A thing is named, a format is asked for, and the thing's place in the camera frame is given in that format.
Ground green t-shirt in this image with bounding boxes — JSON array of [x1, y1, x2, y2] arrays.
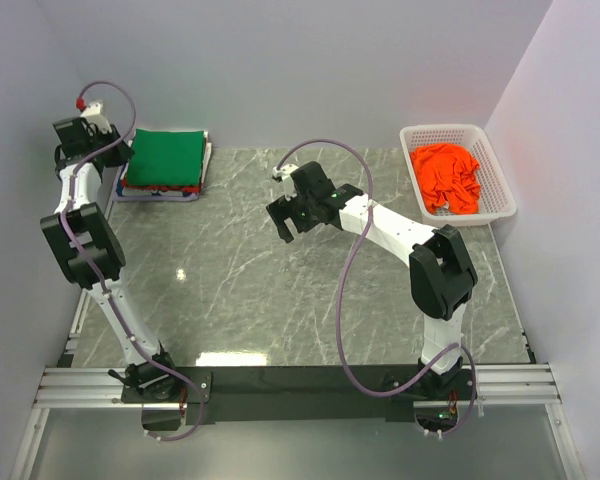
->
[[126, 129, 206, 187]]

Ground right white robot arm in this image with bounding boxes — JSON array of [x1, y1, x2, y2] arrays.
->
[[266, 161, 478, 399]]

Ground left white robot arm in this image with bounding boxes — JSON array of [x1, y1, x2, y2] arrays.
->
[[40, 116, 183, 402]]

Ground folded red printed t-shirt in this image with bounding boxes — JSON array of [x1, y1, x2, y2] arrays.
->
[[116, 178, 200, 197]]

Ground orange t-shirt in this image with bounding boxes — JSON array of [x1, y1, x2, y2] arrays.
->
[[410, 143, 481, 215]]

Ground white plastic basket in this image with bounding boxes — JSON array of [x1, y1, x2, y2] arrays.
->
[[399, 124, 517, 227]]

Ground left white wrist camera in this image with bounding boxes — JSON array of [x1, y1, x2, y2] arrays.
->
[[80, 100, 112, 134]]

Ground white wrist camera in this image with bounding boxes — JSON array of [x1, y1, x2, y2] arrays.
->
[[80, 100, 112, 134], [272, 164, 298, 200]]

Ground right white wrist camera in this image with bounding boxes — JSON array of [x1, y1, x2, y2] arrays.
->
[[272, 164, 298, 200]]

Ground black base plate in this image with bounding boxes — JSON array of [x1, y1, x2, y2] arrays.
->
[[121, 366, 474, 431]]

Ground aluminium rail frame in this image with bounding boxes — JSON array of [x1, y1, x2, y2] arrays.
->
[[9, 199, 586, 480]]

